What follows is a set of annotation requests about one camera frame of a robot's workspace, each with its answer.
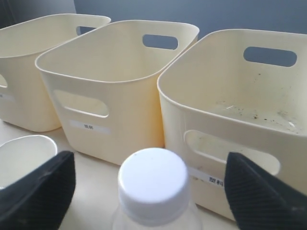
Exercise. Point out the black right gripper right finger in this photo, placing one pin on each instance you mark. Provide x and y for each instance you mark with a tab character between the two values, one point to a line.
261	201

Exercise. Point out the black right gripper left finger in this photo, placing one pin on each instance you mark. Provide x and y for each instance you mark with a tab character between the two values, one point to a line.
40	199

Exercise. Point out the white paper cup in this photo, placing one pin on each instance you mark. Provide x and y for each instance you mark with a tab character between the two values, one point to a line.
20	156

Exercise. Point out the clear plastic bottle white cap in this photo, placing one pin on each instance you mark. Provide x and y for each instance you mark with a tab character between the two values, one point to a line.
154	193

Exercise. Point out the cream bin left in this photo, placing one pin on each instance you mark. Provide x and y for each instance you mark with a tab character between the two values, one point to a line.
24	100

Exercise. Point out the cream bin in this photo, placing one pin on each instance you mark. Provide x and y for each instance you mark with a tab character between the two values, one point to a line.
24	100
103	85
237	90

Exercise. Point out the cream bin right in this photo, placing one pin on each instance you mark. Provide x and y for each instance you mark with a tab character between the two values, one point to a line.
237	90

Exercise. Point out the cream bin middle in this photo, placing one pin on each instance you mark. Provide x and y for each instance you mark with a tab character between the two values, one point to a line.
103	85

